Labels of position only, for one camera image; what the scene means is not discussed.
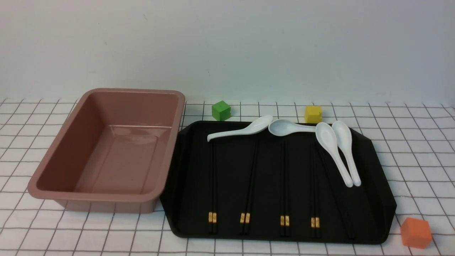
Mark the white ceramic spoon far left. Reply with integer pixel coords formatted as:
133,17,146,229
207,115,273,142

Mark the black plastic tray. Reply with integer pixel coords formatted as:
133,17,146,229
160,121,397,245

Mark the white ceramic spoon centre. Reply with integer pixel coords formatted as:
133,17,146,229
268,119,316,137

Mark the green cube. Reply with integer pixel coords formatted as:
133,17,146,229
212,101,231,121

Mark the pink rectangular plastic bin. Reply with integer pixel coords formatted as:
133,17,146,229
27,89,185,214

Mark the white ceramic spoon inner right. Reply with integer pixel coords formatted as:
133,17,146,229
315,123,354,188

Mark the orange cube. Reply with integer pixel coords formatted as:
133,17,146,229
400,217,432,249

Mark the black chopstick pair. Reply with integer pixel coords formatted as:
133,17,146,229
280,141,286,237
283,141,290,237
309,143,316,239
212,139,218,234
313,143,321,239
208,140,214,234
243,140,259,235
239,156,253,235

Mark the yellow cube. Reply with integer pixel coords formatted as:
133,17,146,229
304,105,323,124

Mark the white ceramic spoon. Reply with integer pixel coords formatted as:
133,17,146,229
268,119,316,137
332,120,361,187
207,115,273,142
315,123,354,188

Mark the white ceramic spoon outer right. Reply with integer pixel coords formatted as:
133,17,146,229
332,120,361,187

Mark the white checkered tablecloth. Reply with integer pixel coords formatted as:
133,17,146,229
0,97,455,256

